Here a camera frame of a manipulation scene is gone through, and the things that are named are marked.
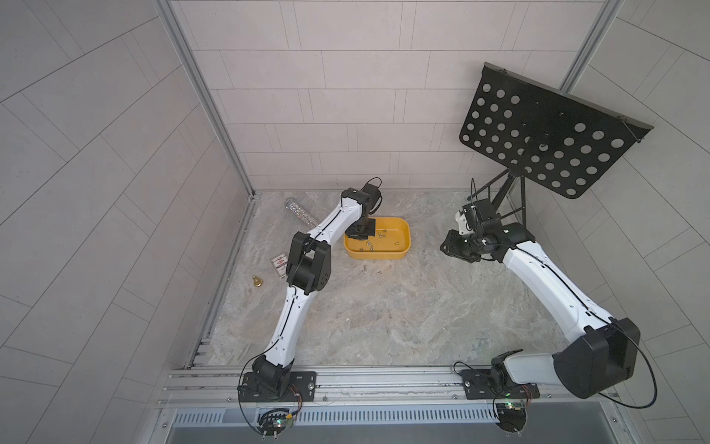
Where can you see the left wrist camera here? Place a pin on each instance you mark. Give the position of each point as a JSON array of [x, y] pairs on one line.
[[374, 199]]

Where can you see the glittery silver tube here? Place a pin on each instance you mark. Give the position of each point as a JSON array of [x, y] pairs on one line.
[[302, 214]]

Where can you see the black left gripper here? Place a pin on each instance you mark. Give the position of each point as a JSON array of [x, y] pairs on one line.
[[369, 232]]

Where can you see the left circuit board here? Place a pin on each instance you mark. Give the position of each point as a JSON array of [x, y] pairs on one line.
[[274, 422]]

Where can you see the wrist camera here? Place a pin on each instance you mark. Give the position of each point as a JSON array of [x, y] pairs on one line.
[[374, 199], [478, 218]]

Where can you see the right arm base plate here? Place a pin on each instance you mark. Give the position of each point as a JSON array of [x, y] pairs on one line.
[[478, 385]]

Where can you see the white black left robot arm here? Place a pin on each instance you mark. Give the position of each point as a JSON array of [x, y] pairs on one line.
[[308, 270]]

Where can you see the circuit board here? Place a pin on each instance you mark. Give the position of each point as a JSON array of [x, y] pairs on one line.
[[274, 422], [510, 418]]

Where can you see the yellow plastic storage box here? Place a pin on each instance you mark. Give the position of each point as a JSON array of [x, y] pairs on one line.
[[391, 240]]

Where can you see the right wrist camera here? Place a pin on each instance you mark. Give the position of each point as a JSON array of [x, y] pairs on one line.
[[478, 218]]

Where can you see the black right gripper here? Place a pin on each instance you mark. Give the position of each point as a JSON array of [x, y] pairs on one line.
[[449, 246]]

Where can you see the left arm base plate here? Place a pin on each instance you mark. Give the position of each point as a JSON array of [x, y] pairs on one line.
[[298, 386]]

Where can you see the aluminium mounting rail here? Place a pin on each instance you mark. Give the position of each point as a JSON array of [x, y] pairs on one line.
[[208, 387]]

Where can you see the playing card box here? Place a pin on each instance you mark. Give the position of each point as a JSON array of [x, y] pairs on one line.
[[280, 263]]

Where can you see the right circuit board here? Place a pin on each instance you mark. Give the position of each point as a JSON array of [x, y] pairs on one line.
[[510, 418]]

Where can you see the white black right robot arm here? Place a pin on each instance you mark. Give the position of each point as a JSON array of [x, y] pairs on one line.
[[602, 350]]

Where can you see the black music stand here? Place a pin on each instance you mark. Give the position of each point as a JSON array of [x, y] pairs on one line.
[[562, 143]]

